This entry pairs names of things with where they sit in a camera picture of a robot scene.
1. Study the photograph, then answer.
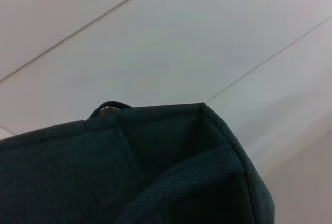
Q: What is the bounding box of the dark teal insulated lunch bag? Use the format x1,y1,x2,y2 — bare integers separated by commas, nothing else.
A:
0,101,276,224

